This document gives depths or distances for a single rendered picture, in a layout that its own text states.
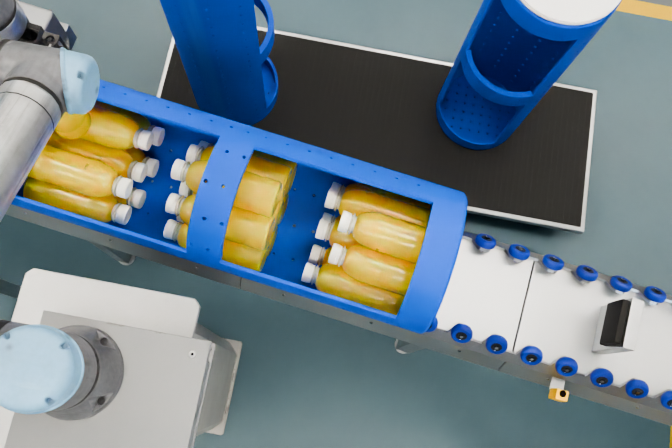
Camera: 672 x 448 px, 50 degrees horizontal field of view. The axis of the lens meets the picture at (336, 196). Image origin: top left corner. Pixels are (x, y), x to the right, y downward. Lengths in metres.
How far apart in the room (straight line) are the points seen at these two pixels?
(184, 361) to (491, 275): 0.70
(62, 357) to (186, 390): 0.26
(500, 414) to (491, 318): 0.99
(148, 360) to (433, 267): 0.51
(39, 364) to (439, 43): 2.08
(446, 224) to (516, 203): 1.21
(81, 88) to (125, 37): 1.93
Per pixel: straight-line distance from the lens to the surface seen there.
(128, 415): 1.28
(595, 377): 1.62
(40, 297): 1.41
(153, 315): 1.35
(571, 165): 2.60
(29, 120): 0.87
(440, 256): 1.28
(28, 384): 1.08
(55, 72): 0.92
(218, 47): 1.92
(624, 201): 2.80
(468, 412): 2.53
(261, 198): 1.33
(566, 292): 1.66
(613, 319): 1.55
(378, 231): 1.32
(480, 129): 2.53
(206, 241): 1.32
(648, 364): 1.71
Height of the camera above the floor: 2.47
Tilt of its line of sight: 75 degrees down
